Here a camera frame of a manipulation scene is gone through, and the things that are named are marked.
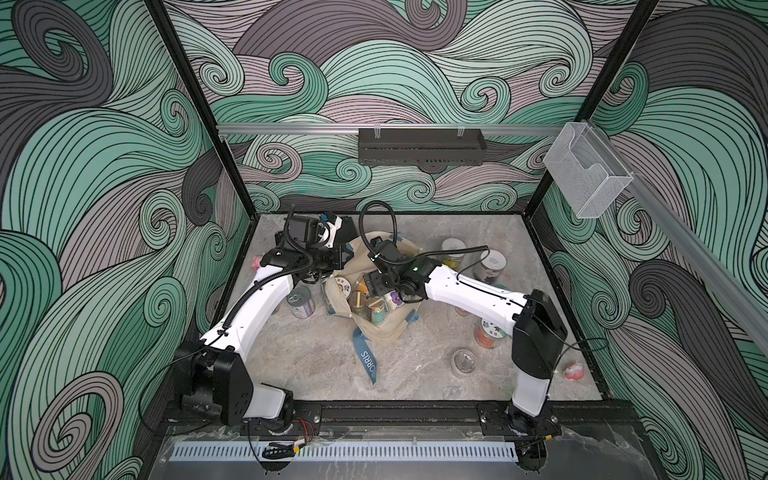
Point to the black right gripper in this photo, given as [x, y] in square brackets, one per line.
[374, 284]

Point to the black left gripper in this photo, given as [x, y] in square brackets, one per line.
[338, 261]

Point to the purple flower label jar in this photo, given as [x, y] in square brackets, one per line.
[392, 300]

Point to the cream canvas tote bag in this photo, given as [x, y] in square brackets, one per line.
[372, 322]

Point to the purple yellow label seed can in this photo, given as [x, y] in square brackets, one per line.
[300, 302]

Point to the clear small seed jar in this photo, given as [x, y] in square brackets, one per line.
[463, 363]

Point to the green lid seed jar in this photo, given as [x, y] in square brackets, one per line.
[489, 336]

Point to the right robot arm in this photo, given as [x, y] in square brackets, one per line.
[537, 331]

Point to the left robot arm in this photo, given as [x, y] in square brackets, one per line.
[211, 380]

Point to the white lid flower jar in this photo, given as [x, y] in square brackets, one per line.
[344, 285]

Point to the black ribbed hard case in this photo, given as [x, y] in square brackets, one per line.
[345, 229]

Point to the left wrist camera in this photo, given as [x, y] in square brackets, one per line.
[330, 225]

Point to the black wall shelf tray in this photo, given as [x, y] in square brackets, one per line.
[421, 147]

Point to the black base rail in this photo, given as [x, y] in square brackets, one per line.
[601, 419]

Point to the white mesh wall basket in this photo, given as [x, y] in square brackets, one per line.
[588, 170]

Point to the white slotted cable duct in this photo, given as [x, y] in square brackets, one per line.
[425, 451]

